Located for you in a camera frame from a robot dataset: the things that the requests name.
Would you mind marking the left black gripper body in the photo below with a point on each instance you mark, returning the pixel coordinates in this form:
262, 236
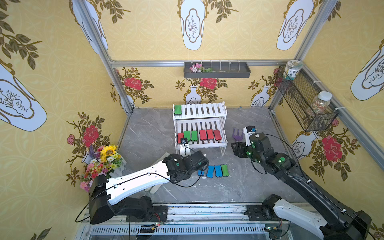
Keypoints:
202, 163

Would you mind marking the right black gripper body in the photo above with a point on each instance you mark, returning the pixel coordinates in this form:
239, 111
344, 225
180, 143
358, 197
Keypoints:
240, 149

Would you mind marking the green eraser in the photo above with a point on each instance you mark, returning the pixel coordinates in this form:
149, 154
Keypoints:
187, 135
194, 136
225, 170
177, 110

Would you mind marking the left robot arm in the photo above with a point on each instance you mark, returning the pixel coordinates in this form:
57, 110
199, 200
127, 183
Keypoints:
113, 197

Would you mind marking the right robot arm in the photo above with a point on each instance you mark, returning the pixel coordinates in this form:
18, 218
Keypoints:
333, 220

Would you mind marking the white two-tier slatted shelf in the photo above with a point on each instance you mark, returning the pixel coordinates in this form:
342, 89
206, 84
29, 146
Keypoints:
197, 117

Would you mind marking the red eraser bottom right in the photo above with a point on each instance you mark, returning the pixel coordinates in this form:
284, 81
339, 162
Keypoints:
217, 135

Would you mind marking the red eraser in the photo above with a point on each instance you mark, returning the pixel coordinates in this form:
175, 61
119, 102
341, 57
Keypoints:
217, 135
203, 135
180, 136
210, 134

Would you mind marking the red eraser bottom left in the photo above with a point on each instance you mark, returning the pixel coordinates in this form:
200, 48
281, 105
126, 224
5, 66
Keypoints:
180, 136

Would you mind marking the white grey work glove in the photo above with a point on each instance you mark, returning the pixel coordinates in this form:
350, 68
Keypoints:
153, 189

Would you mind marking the clear jar white lid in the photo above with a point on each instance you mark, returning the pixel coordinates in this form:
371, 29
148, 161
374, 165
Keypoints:
319, 104

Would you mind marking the pink artificial flowers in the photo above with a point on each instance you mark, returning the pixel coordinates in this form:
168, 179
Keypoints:
199, 68

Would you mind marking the colourful flower bouquet basket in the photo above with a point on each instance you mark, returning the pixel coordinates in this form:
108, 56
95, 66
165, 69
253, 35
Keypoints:
104, 161

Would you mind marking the jar with patterned label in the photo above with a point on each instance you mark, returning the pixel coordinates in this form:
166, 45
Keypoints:
291, 70

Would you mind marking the purple garden fork pink handle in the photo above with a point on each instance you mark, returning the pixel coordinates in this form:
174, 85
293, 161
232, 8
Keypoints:
238, 135

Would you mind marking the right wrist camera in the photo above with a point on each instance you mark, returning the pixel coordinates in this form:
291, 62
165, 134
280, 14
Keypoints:
248, 131

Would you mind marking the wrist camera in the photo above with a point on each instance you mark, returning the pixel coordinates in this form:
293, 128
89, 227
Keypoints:
184, 147
248, 131

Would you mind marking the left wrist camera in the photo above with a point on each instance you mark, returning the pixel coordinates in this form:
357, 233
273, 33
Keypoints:
184, 147

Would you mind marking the metal base rail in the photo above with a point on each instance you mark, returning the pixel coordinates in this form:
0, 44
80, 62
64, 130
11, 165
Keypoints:
198, 219

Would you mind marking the dark grey wall tray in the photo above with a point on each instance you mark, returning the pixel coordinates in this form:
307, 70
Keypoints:
222, 70

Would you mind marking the black wire wall basket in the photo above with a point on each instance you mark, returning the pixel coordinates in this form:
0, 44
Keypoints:
299, 95

